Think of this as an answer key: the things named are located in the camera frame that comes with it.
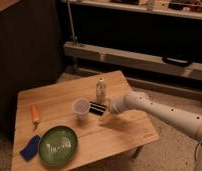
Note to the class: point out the black white striped eraser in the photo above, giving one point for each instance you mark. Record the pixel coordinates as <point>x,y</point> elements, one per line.
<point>97,109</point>

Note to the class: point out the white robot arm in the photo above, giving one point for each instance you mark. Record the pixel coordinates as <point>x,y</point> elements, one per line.
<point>187,122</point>

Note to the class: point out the small white bottle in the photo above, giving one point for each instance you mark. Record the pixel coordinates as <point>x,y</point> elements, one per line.
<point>101,91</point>

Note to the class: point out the wooden table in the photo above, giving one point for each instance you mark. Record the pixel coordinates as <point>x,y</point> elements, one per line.
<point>54,104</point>

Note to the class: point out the orange toy carrot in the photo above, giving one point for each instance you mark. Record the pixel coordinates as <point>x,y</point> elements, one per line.
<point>35,116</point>

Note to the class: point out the green plate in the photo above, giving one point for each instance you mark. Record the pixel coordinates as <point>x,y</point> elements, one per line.
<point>57,146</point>

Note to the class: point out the blue sponge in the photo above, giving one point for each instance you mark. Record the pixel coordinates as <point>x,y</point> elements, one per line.
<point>30,150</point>

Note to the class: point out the black handle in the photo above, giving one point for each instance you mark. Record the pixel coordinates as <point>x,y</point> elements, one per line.
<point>176,63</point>

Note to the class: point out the metal shelf rail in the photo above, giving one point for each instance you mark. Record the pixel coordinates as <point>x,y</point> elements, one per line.
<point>132,60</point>

